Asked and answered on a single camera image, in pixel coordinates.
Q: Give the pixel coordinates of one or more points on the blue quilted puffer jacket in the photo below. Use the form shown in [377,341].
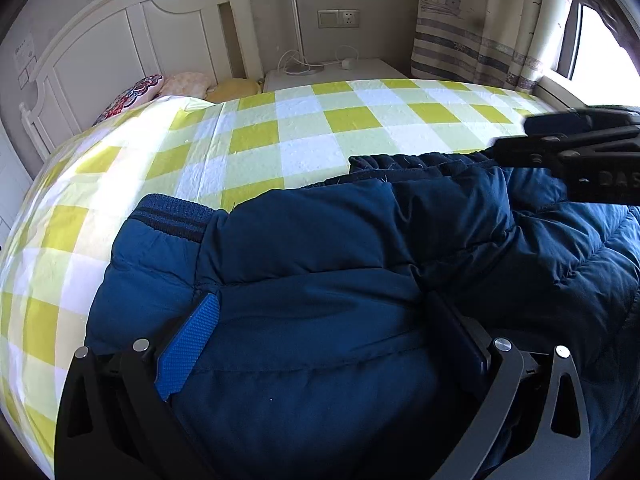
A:
[325,260]

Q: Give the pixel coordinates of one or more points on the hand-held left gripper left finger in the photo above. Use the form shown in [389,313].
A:
[187,350]

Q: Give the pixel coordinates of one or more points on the colourful patterned cushion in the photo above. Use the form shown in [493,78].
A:
[132,95]

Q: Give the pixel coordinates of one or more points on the slim white lamp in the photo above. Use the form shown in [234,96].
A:
[295,10]

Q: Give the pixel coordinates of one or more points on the beige window sill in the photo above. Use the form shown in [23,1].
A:
[555,92]

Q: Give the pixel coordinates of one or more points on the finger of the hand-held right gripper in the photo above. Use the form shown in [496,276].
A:
[540,150]
[560,122]

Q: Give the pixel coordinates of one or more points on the yellow checkered bed sheet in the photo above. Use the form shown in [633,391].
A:
[300,130]

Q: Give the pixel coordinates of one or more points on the white nightstand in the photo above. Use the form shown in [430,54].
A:
[370,70]

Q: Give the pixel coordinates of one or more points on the white wooden headboard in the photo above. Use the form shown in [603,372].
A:
[100,45]

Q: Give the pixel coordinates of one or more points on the white wardrobe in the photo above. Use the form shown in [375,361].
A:
[10,185]

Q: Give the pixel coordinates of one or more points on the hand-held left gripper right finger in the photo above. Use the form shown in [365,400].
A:
[465,342]

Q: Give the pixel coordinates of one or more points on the dark framed window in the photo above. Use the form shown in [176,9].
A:
[595,50]

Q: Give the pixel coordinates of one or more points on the printed beige curtain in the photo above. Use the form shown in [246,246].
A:
[475,20]

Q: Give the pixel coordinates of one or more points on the yellow pillow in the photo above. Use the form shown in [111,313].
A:
[232,89]

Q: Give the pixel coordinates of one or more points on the pink pillow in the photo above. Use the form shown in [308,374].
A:
[187,84]

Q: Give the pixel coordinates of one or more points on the wall socket plate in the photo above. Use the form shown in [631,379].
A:
[340,18]

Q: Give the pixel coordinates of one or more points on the paper notice on wall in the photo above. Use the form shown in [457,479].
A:
[24,57]

